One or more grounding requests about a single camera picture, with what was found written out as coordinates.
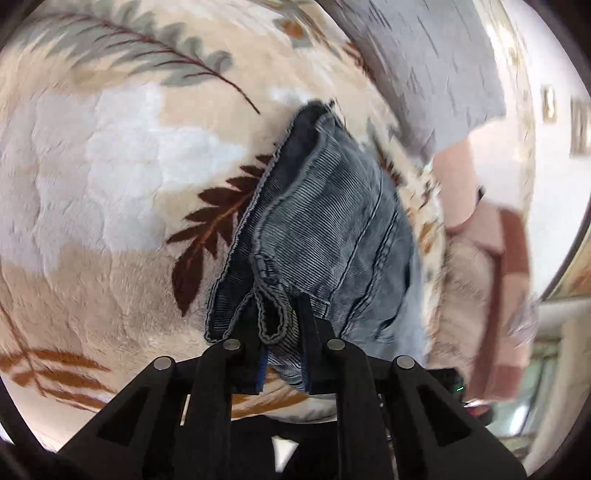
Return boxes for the striped floral beige pillow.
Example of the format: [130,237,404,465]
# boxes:
[429,238,494,380]

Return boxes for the leaf pattern fleece blanket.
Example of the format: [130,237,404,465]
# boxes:
[1,1,445,449]

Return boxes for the grey quilted pillow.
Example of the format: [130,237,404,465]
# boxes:
[321,0,506,162]

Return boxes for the pink bolster cushion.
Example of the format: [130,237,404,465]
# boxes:
[433,139,480,234]

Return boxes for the blue denim pants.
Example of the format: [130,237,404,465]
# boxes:
[205,101,427,389]

